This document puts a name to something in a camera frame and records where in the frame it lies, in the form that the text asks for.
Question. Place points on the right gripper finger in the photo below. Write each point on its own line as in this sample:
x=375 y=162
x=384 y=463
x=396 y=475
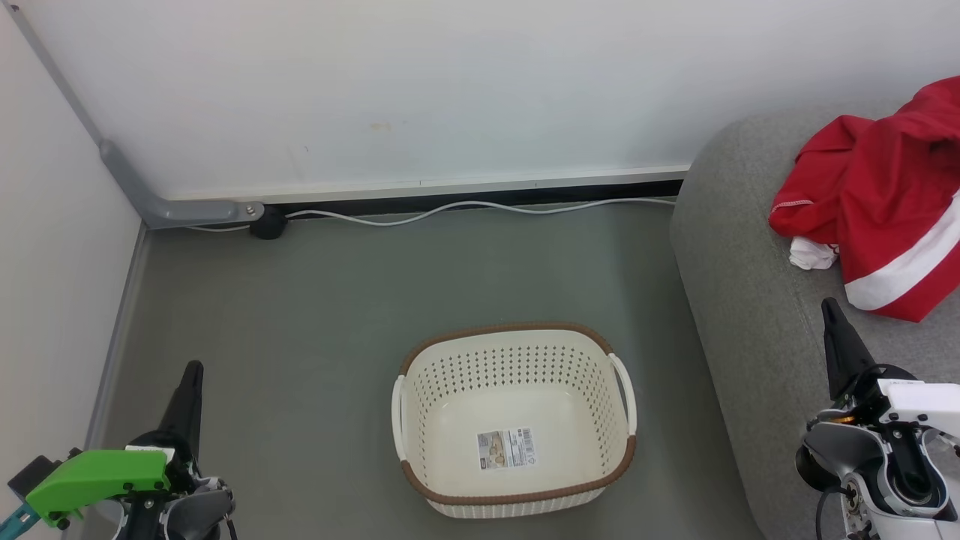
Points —
x=844 y=345

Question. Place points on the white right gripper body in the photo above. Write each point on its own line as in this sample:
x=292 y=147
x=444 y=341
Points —
x=922 y=405

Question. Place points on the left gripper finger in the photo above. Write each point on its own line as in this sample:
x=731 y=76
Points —
x=187 y=401

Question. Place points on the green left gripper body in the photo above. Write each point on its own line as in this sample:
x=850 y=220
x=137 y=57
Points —
x=97 y=476

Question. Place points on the red garment with white stripe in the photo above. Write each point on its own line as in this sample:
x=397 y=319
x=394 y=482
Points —
x=907 y=225

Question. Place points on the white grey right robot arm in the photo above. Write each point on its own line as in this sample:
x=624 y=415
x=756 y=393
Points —
x=840 y=446

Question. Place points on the cream laundry basket brown rim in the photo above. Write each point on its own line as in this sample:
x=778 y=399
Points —
x=450 y=390

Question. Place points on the grey fabric sofa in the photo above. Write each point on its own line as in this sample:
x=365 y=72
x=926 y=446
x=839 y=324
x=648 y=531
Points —
x=750 y=300

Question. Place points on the black round floor foot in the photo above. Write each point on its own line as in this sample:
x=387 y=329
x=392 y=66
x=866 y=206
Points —
x=268 y=223

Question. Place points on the product label sticker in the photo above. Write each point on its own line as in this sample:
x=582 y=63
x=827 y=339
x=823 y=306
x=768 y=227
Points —
x=506 y=448

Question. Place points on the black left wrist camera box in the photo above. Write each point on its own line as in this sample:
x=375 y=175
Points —
x=30 y=471

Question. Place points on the grey metal frame bracket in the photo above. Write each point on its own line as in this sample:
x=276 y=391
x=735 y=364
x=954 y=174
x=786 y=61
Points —
x=187 y=212

